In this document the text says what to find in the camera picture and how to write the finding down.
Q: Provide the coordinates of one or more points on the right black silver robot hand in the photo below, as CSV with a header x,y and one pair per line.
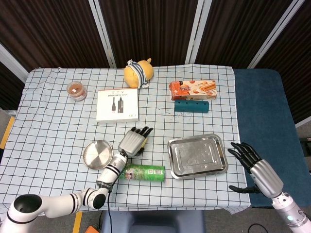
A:
x,y
267,177

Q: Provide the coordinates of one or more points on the small orange object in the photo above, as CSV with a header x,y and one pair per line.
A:
x,y
92,229

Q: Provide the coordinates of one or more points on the teal block with holes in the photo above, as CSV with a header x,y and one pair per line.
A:
x,y
192,106

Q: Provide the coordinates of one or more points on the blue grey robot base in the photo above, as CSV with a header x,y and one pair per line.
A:
x,y
153,222

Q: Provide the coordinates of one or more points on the white flat product box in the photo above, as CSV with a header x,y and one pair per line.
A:
x,y
117,105

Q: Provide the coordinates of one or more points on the rectangular steel tray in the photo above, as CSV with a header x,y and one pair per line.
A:
x,y
196,156

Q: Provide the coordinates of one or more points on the round steel plate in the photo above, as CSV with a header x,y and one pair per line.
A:
x,y
97,155

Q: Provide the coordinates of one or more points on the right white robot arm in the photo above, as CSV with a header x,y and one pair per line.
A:
x,y
291,213

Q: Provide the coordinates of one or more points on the clear jar orange contents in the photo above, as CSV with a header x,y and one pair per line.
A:
x,y
76,91

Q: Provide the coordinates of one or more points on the white checkered tablecloth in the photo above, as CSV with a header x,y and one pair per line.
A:
x,y
60,126

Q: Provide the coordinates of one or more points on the black device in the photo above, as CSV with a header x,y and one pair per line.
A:
x,y
306,150

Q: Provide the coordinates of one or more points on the green chips can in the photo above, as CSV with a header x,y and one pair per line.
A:
x,y
145,172

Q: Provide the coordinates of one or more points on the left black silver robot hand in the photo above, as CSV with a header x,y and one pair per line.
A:
x,y
131,143

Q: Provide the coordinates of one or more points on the yellow foam cube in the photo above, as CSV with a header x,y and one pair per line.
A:
x,y
145,142

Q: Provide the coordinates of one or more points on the brown folding screen white frames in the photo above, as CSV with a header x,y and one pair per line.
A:
x,y
158,29

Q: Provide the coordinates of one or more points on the orange egg roll snack box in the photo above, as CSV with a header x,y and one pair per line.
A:
x,y
192,89

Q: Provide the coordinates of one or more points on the yellow plush toy striped cloth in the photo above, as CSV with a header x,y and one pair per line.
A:
x,y
136,72

